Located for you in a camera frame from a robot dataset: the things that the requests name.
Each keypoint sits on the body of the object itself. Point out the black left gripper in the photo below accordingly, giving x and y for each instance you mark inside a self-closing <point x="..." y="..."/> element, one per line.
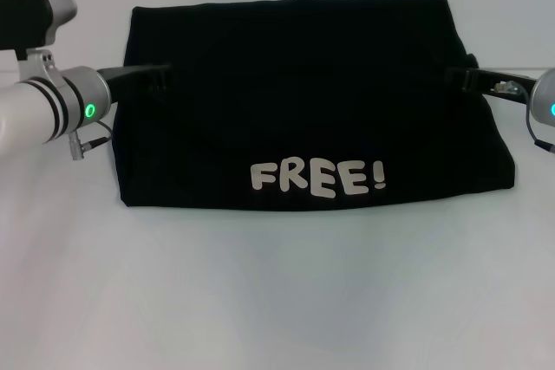
<point x="121" y="77"/>

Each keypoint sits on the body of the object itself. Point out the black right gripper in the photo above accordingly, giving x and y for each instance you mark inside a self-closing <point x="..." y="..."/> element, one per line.
<point x="481" y="82"/>

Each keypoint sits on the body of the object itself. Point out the black T-shirt with FREE print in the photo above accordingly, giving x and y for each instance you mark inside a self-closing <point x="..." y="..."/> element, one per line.
<point x="303" y="84"/>

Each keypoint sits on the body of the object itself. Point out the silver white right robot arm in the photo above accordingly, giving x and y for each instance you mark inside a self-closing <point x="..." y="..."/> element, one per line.
<point x="546" y="97"/>

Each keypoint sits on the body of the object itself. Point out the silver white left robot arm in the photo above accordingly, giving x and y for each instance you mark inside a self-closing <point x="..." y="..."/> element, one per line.
<point x="43" y="105"/>

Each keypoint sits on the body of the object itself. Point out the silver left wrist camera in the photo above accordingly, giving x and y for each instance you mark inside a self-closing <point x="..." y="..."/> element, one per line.
<point x="52" y="10"/>

